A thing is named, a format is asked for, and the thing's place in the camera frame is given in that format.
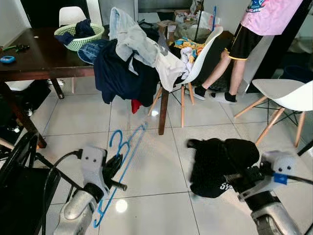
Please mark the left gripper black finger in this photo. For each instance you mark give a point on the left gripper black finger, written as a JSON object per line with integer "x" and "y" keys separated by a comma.
{"x": 117, "y": 161}
{"x": 120, "y": 186}

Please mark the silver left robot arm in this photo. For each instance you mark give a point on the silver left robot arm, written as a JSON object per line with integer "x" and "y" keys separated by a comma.
{"x": 78, "y": 210}

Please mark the blue tape tag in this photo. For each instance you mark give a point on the blue tape tag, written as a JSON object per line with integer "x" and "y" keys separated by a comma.
{"x": 280, "y": 178}

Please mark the small red cloth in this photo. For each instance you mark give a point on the small red cloth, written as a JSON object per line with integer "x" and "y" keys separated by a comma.
{"x": 136, "y": 106}

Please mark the large navy garment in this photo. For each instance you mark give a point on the large navy garment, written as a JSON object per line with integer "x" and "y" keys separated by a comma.
{"x": 122, "y": 78}

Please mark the white chair wooden legs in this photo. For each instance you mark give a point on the white chair wooden legs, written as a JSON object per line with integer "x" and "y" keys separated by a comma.
{"x": 283, "y": 93}
{"x": 72, "y": 15}

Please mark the blue jeans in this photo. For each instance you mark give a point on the blue jeans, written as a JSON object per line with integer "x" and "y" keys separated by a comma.
{"x": 93, "y": 51}

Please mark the pale green laundry basket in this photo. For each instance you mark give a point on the pale green laundry basket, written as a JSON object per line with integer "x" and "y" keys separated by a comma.
{"x": 85, "y": 43}

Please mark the dark wooden table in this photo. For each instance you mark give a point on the dark wooden table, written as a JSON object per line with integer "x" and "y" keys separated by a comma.
{"x": 44, "y": 61}

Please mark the white chair holding clothes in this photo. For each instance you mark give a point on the white chair holding clothes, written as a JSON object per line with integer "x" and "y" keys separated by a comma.
{"x": 205, "y": 54}

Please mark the colourful patterned cloth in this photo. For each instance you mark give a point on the colourful patterned cloth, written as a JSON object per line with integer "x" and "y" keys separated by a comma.
{"x": 188, "y": 46}

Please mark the green black tool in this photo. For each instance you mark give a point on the green black tool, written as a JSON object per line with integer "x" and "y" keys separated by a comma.
{"x": 17, "y": 47}

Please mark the person in pink shirt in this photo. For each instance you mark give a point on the person in pink shirt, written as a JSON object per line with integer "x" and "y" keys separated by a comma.
{"x": 269, "y": 17}

